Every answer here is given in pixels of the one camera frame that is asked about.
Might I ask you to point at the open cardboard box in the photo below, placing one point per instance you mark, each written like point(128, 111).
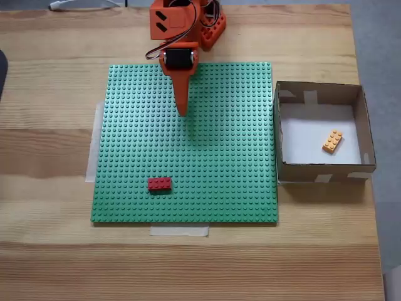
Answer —
point(326, 176)

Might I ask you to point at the masking tape strip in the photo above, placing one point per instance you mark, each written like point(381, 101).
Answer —
point(92, 150)
point(178, 231)

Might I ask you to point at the red lego block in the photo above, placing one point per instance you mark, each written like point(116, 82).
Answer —
point(159, 183)

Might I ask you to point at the black rounded object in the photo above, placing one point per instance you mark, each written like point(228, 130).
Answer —
point(2, 72)

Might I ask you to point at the yellow lego block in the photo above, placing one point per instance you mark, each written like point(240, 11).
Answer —
point(332, 141)

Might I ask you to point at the white paper sheet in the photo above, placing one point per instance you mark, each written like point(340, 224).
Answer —
point(300, 138)

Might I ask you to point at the green lego baseplate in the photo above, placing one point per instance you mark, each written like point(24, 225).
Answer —
point(141, 141)

